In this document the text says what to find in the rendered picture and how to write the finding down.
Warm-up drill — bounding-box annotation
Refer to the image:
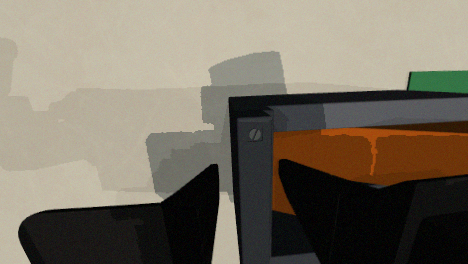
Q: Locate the orange l-shaped part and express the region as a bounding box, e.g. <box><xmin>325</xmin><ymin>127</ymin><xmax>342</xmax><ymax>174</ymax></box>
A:
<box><xmin>272</xmin><ymin>121</ymin><xmax>468</xmax><ymax>215</ymax></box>

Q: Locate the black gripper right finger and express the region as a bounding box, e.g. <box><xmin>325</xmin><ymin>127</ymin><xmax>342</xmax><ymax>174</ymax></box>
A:
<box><xmin>279</xmin><ymin>159</ymin><xmax>468</xmax><ymax>264</ymax></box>

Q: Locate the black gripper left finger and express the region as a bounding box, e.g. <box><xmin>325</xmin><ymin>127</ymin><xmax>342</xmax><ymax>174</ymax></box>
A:
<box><xmin>18</xmin><ymin>164</ymin><xmax>219</xmax><ymax>264</ymax></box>

